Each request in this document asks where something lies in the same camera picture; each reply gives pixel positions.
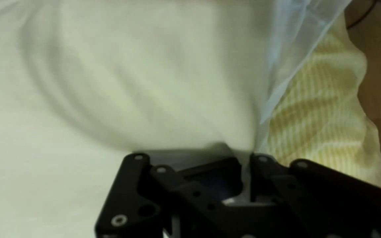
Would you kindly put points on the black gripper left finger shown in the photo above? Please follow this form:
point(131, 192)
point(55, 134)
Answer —
point(155, 199)

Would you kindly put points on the yellow bed blanket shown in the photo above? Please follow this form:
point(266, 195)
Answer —
point(323, 110)

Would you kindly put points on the large white pillow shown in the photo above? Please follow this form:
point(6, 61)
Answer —
point(133, 74)

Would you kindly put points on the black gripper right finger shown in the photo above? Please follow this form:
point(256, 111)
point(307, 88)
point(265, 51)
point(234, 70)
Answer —
point(314, 199)

